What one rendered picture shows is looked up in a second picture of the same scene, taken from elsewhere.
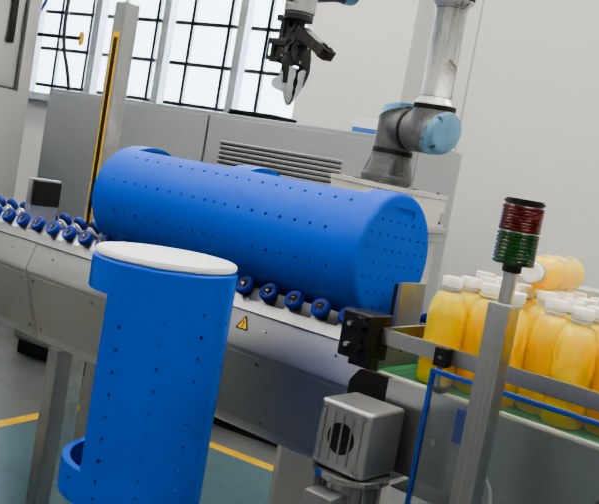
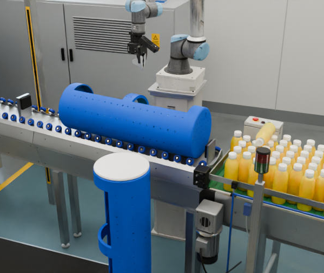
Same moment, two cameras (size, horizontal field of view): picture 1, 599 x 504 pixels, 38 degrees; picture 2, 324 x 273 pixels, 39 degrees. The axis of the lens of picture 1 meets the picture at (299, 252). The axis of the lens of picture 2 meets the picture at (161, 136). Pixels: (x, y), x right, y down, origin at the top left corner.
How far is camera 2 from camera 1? 106 cm
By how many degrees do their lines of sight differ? 23
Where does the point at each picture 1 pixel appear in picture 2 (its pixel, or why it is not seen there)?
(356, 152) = not seen: hidden behind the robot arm
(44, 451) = (62, 209)
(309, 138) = (118, 11)
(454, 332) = (236, 173)
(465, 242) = not seen: hidden behind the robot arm
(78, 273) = (60, 144)
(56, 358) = (57, 175)
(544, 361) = (270, 181)
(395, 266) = (202, 135)
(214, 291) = (146, 179)
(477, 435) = (256, 223)
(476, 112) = not seen: outside the picture
